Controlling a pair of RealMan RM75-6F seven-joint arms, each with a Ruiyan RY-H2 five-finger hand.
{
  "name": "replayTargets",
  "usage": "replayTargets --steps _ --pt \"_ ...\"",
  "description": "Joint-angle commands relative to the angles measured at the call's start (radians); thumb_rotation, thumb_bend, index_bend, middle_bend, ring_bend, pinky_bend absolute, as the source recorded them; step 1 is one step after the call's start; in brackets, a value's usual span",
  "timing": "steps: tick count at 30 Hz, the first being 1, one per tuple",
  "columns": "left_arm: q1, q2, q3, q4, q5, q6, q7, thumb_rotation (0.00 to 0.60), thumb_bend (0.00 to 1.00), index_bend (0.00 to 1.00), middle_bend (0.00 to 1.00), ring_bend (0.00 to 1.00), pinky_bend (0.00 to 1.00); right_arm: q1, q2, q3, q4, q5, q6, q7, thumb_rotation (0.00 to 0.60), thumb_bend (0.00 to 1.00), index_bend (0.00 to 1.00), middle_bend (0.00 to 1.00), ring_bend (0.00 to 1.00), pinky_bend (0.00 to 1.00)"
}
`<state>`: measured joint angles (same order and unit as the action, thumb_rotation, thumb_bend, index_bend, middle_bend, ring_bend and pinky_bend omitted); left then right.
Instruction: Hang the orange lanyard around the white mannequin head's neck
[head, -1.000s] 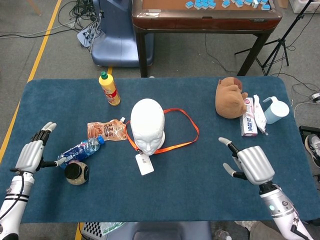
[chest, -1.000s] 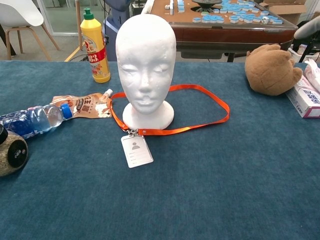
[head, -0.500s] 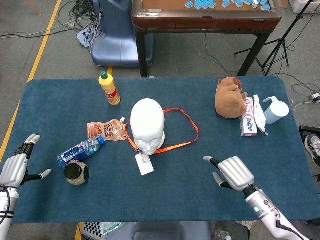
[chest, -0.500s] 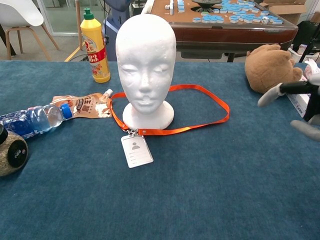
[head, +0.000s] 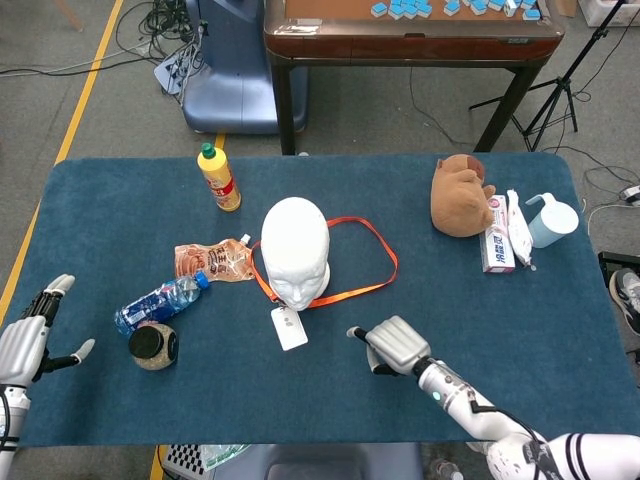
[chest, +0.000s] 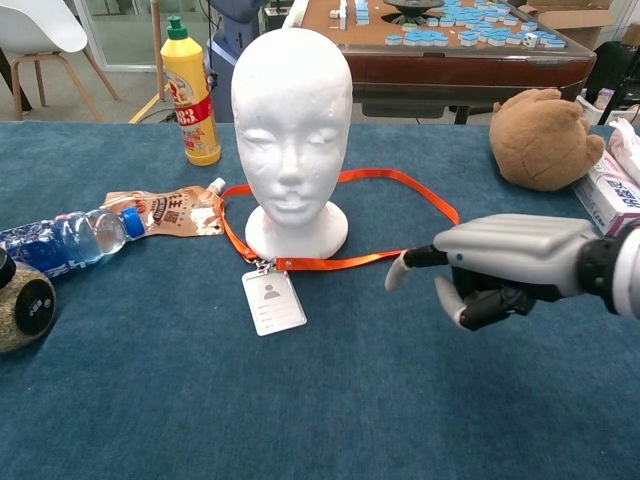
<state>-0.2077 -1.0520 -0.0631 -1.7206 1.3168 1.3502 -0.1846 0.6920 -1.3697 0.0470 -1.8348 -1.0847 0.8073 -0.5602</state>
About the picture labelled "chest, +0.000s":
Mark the blue table mat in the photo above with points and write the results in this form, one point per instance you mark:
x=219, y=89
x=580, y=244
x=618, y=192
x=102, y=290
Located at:
x=200, y=400

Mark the white mahjong tile showing dots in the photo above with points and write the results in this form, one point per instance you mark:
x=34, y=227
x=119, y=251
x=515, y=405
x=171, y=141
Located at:
x=531, y=40

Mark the wooden pole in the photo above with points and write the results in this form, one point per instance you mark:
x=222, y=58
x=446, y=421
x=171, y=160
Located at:
x=158, y=30

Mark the yellow detergent bottle green cap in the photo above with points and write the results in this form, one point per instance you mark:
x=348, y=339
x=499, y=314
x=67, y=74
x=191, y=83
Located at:
x=192, y=75

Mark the water bottle with blue cap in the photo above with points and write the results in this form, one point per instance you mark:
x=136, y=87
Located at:
x=65, y=245

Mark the brown mahjong table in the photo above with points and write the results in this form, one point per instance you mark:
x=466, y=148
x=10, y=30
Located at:
x=450, y=70

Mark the blue grey machine base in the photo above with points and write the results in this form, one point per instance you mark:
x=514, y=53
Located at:
x=222, y=55

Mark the white chair with wooden legs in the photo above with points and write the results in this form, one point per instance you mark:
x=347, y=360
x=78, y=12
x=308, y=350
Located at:
x=35, y=25

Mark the blue mahjong tile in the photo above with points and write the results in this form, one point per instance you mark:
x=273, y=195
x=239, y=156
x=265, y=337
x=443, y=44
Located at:
x=394, y=41

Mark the white foam mannequin head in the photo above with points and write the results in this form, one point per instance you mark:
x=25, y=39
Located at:
x=292, y=125

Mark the glass grain jar black lid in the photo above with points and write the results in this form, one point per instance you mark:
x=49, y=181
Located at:
x=30, y=305

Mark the brown spout pouch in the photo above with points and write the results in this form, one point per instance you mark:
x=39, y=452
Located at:
x=170, y=212

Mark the black tripod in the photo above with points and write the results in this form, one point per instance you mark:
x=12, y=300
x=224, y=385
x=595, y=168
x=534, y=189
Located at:
x=617, y=105

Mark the white pink toothpaste box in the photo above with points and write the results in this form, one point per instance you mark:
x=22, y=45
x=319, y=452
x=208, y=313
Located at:
x=610, y=200

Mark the cardboard box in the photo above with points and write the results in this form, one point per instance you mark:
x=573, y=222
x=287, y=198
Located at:
x=575, y=25

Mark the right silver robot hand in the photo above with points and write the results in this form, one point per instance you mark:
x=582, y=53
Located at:
x=515, y=240

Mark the brown plush toy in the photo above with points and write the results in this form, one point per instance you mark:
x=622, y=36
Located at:
x=540, y=140

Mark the black round table centrepiece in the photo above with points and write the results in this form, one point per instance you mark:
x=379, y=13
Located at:
x=412, y=10

